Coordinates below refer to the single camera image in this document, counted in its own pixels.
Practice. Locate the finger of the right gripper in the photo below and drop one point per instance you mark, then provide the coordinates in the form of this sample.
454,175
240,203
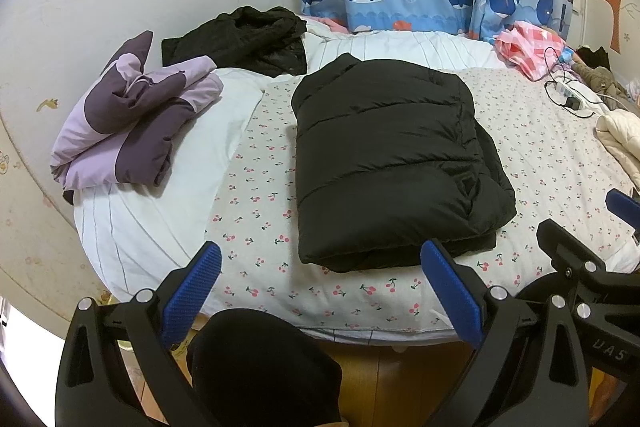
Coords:
624,207

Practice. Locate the white power strip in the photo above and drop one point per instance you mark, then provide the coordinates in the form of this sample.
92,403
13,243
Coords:
576,97

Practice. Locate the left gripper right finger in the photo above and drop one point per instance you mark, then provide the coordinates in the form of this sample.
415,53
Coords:
527,367

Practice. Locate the brown plush toy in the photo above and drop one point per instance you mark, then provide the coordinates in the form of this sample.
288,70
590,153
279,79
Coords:
595,70

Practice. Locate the cherry print bed sheet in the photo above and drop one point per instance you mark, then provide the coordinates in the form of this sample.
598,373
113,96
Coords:
558,168

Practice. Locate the black garment by headboard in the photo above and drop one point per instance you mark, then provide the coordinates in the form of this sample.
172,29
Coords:
268,42

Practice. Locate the black puffer jacket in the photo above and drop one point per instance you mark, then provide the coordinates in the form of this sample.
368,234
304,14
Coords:
389,155

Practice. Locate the pink checked cloth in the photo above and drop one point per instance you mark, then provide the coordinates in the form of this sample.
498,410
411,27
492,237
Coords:
531,49

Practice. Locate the cream folded jacket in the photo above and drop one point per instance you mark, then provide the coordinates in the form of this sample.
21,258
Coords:
619,133

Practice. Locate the black clothed knee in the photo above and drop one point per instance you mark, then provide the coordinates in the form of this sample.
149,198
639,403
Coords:
250,368

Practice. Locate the purple lilac jacket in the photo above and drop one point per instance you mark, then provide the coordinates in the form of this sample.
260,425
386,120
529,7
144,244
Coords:
122,129

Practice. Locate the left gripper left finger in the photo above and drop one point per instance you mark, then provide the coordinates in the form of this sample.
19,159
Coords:
93,386

